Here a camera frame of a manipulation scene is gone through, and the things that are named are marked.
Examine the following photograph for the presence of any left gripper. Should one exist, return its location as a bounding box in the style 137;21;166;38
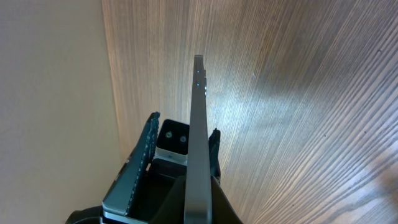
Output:
67;112;221;223

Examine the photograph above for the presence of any smartphone with cyan screen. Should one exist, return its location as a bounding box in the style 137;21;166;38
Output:
184;55;212;224

